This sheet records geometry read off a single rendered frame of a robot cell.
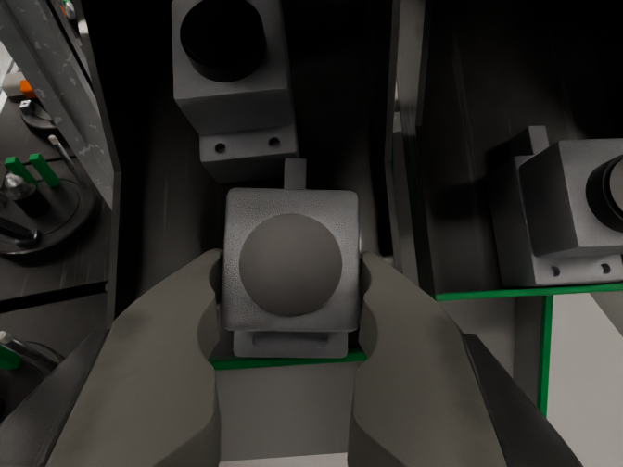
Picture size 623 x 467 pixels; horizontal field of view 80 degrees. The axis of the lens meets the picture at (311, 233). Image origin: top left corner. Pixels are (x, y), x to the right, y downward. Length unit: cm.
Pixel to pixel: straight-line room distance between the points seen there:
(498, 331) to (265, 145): 29
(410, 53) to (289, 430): 30
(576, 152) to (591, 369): 49
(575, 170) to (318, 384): 25
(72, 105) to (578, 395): 61
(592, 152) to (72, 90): 22
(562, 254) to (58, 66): 23
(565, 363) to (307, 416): 39
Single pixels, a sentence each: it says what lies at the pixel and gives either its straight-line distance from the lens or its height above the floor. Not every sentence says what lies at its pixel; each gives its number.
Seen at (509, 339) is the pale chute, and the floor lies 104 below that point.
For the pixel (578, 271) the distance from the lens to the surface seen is 21.
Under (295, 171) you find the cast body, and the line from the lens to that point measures 17.
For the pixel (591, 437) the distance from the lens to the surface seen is 62.
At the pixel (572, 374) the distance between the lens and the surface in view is 63.
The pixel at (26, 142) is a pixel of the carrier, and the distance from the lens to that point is 77.
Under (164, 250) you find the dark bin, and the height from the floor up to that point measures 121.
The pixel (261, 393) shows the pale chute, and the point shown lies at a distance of 35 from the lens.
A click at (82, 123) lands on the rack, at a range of 22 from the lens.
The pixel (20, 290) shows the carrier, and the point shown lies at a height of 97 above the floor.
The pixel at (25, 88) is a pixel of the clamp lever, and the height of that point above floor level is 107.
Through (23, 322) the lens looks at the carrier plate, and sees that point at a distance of 54.
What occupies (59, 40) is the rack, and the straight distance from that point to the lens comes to 20.
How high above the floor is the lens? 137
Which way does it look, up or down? 53 degrees down
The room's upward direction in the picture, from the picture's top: 1 degrees clockwise
